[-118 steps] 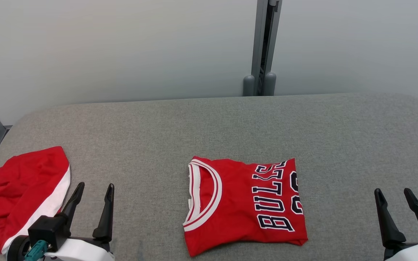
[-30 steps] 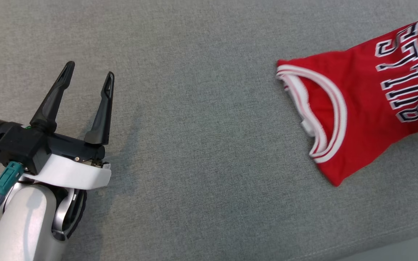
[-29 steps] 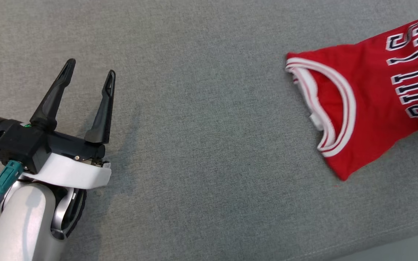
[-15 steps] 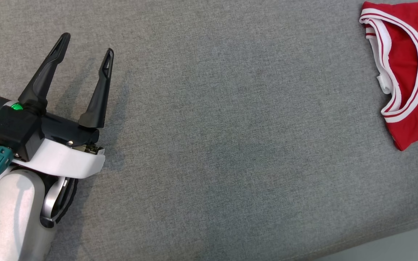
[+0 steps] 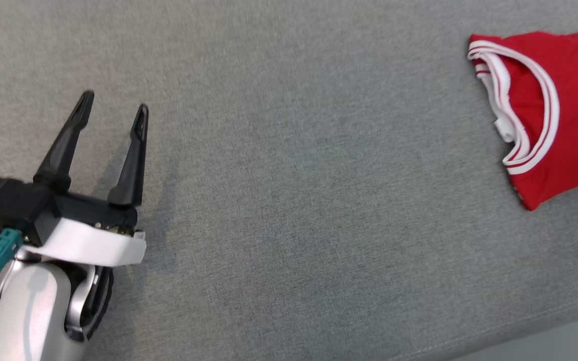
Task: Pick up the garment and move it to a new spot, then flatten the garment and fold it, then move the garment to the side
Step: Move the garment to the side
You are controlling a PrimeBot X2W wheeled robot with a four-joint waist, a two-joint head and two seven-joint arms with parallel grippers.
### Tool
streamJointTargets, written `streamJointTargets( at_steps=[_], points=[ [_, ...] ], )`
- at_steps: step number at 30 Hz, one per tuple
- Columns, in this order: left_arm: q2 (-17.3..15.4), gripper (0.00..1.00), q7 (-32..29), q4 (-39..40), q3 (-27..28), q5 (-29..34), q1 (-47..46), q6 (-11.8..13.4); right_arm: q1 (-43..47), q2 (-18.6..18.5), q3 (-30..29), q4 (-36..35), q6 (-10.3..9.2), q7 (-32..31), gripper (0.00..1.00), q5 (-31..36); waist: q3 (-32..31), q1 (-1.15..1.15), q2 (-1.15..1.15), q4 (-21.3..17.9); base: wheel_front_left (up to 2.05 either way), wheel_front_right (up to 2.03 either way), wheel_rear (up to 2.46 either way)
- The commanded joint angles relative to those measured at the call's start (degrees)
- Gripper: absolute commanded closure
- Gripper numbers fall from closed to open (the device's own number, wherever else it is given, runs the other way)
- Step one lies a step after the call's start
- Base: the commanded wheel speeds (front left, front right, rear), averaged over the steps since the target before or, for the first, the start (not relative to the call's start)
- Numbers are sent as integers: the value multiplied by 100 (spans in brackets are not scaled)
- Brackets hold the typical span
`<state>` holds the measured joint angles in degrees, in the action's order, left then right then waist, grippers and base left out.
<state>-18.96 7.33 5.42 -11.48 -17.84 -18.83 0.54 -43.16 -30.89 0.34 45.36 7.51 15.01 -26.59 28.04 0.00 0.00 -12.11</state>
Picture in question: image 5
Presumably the red basketball jersey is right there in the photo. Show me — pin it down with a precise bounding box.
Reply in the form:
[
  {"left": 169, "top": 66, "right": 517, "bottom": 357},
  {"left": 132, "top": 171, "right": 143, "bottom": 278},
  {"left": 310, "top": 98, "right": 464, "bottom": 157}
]
[{"left": 467, "top": 27, "right": 578, "bottom": 212}]

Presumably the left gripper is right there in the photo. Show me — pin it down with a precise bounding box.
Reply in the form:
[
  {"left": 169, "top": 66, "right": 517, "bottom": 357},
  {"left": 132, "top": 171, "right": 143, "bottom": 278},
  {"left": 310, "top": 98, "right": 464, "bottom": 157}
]
[{"left": 18, "top": 90, "right": 150, "bottom": 268}]

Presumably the grey fabric sofa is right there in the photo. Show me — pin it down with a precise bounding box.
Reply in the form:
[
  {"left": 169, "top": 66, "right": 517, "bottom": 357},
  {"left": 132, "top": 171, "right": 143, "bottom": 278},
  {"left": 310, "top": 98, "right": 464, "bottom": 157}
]
[{"left": 0, "top": 0, "right": 578, "bottom": 361}]

